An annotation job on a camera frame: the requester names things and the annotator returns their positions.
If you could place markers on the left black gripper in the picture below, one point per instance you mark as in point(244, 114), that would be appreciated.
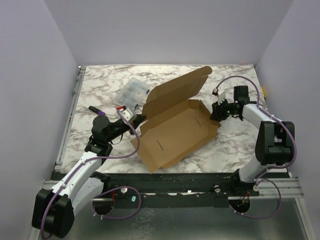
point(136, 122)

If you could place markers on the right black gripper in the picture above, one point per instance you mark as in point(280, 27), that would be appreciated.
point(216, 111)

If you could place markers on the brown cardboard box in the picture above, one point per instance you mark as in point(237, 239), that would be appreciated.
point(176, 124)

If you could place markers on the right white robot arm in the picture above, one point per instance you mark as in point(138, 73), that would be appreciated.
point(274, 147)

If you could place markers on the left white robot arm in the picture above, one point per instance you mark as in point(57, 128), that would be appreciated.
point(80, 170)

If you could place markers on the clear plastic screw organizer box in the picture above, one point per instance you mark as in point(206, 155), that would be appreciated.
point(132, 94)

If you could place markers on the purple black highlighter marker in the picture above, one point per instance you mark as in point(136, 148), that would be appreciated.
point(96, 111)

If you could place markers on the yellow tape piece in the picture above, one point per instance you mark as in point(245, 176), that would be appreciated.
point(264, 92)

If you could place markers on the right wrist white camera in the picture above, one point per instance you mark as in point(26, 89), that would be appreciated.
point(220, 94)

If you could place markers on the black metal base rail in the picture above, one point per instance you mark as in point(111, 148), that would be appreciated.
point(158, 190)

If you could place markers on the aluminium side rail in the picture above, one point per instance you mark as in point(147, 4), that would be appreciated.
point(70, 117)

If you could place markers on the aluminium front extrusion rail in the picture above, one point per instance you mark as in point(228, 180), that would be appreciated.
point(289, 188)

